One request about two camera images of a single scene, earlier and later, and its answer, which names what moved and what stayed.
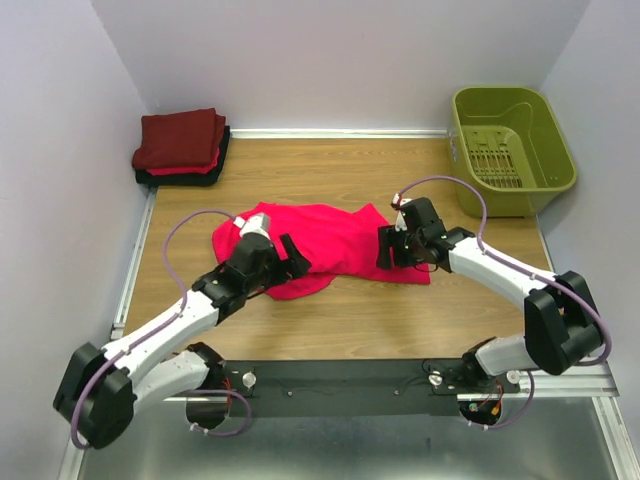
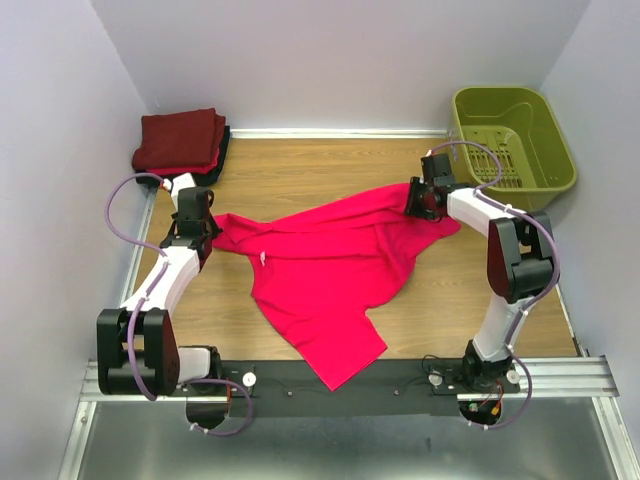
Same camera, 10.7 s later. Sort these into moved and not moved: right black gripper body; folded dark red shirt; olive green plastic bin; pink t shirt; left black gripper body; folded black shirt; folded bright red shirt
Moved: left black gripper body; pink t shirt; right black gripper body
Not moved: folded bright red shirt; folded dark red shirt; olive green plastic bin; folded black shirt
